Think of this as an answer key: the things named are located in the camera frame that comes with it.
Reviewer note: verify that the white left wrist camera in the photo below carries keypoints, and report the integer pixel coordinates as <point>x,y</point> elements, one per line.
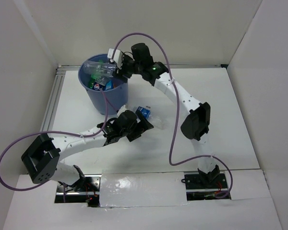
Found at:
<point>122,109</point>

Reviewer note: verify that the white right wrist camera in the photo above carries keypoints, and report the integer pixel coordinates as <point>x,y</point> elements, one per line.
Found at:
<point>116,57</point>

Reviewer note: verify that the green plastic bottle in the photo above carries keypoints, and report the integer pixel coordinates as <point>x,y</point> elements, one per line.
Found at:
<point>94,69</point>

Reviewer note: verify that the blue plastic bin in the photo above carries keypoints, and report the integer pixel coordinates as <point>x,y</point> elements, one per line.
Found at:
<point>116,97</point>

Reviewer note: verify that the clear bottle white cap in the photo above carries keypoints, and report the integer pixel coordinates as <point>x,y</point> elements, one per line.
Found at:
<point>108,69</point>

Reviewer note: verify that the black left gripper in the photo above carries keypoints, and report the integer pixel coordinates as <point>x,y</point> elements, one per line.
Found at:
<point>142,126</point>

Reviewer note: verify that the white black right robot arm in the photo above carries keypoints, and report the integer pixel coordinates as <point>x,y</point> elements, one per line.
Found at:
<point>192,116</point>

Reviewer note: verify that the small pepsi bottle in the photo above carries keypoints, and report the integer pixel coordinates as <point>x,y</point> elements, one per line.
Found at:
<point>97,87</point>

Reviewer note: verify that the crushed bottle blue label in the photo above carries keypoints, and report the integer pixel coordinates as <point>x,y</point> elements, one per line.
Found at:
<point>109,85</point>

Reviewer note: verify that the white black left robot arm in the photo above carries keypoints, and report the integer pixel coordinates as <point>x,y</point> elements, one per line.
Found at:
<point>43,158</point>

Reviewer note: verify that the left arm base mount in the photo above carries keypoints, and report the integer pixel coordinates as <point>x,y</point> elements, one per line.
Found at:
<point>88,194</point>

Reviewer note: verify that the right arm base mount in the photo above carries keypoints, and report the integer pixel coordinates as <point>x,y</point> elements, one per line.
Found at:
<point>202,186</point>

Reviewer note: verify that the white taped cover sheet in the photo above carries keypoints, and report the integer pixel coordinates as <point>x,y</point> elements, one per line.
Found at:
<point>142,190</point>

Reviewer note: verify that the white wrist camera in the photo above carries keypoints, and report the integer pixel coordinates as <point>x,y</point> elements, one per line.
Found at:
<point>116,57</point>
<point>122,109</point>

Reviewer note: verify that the blue label water bottle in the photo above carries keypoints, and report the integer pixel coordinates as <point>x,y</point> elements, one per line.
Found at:
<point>152,118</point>

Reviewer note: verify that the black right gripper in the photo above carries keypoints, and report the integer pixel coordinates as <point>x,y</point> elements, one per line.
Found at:
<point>122,71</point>

